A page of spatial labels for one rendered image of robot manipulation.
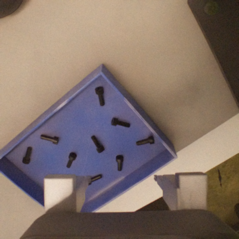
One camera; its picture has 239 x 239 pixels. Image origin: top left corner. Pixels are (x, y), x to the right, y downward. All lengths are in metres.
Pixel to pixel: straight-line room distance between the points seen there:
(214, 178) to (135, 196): 1.23
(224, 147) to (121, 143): 0.10
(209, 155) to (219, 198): 1.33
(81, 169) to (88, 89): 0.08
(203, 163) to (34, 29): 0.19
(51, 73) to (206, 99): 0.13
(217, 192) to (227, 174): 0.11
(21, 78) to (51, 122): 0.05
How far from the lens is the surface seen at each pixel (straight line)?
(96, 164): 0.29
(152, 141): 0.27
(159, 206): 0.79
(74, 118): 0.26
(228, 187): 1.59
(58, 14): 0.24
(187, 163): 0.30
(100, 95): 0.25
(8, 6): 0.23
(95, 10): 0.24
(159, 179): 0.16
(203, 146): 0.29
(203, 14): 0.24
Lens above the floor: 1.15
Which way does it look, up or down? 64 degrees down
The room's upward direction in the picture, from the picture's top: 177 degrees clockwise
